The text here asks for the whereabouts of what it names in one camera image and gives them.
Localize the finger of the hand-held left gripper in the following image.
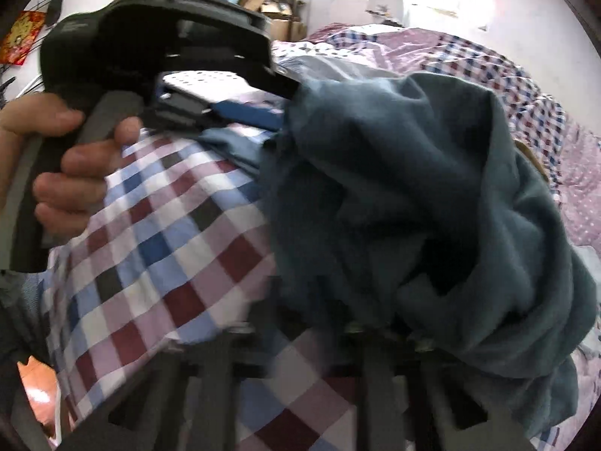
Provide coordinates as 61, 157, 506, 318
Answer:
154, 87, 288, 131
244, 67, 304, 100

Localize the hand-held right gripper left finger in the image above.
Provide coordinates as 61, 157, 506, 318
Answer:
59, 326, 238, 451

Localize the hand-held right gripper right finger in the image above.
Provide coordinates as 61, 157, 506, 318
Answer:
359, 331, 533, 451

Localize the teal sweatshirt with logo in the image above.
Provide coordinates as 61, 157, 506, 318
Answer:
256, 70, 601, 437

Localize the person's left hand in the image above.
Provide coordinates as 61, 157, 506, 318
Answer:
0, 94, 142, 247

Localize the stack of cardboard boxes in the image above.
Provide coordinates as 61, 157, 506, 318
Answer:
239, 0, 301, 22

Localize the checked and dotted duvet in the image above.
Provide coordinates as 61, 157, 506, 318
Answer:
272, 23, 601, 245

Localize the red wall hanging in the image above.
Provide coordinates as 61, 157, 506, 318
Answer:
0, 9, 48, 64

